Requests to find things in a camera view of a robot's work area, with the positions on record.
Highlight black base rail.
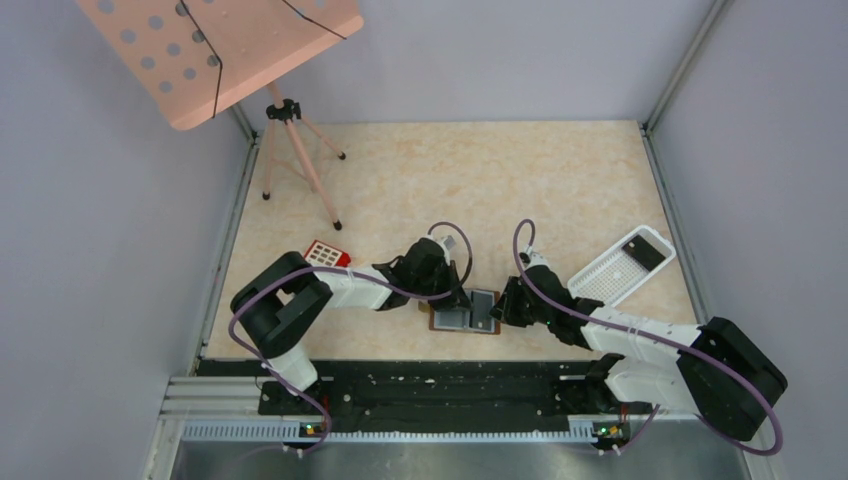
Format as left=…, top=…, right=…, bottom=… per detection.
left=197, top=360, right=652, bottom=438

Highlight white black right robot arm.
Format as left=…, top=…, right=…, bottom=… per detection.
left=490, top=266, right=788, bottom=441

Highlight white plastic basket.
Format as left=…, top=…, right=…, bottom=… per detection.
left=567, top=225, right=677, bottom=307

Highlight pink music stand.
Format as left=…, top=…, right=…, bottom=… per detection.
left=77, top=0, right=364, bottom=229

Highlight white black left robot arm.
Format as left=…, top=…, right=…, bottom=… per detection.
left=230, top=236, right=471, bottom=394

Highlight black credit card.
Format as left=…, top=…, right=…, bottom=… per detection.
left=622, top=235, right=667, bottom=272

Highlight dark grey credit card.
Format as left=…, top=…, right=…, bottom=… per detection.
left=467, top=290, right=497, bottom=334

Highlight aluminium frame rail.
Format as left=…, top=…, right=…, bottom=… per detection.
left=641, top=0, right=737, bottom=134

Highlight red block with white grid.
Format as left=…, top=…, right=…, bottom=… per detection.
left=304, top=240, right=352, bottom=268

